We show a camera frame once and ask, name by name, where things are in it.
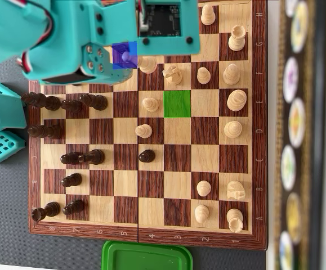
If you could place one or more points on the light wooden queen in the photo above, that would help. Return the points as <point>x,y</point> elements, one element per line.
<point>233,129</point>

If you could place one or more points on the dark wooden rook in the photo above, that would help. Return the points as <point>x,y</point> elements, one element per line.
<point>46,211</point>

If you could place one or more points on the black ornate medallion frame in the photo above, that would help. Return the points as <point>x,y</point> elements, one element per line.
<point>306,140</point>

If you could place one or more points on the dark wooden king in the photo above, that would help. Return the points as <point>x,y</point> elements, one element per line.
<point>41,101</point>

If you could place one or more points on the light wooden knight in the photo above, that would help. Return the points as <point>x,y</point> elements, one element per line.
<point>236,190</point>
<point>172,74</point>

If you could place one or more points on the dark wooden knight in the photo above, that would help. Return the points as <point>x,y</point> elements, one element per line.
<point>93,156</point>

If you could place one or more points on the light wooden bishop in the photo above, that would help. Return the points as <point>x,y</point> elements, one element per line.
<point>231,74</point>

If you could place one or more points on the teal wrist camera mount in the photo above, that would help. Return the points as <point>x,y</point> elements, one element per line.
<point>165,46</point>

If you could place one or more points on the wooden folding chessboard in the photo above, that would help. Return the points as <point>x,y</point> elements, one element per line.
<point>176,157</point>

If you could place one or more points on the dark wooden pawn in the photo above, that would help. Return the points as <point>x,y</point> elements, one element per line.
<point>146,156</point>
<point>72,106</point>
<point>71,180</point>
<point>69,158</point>
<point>73,207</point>

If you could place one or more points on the light wooden pawn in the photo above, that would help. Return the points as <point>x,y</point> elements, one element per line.
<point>201,213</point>
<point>150,104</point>
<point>207,14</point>
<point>203,188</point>
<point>203,75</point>
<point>147,64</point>
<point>143,130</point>

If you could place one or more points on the light wooden rook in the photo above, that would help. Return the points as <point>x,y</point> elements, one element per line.
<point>235,220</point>
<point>237,38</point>

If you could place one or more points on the dark grey table mat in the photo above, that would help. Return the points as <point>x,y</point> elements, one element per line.
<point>5,211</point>

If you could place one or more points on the teal gripper with servo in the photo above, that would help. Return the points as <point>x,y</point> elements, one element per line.
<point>95,59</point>

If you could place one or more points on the light wooden king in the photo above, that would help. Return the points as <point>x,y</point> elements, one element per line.
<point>236,99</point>

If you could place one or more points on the green plastic container lid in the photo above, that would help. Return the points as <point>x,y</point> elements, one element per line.
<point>145,257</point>

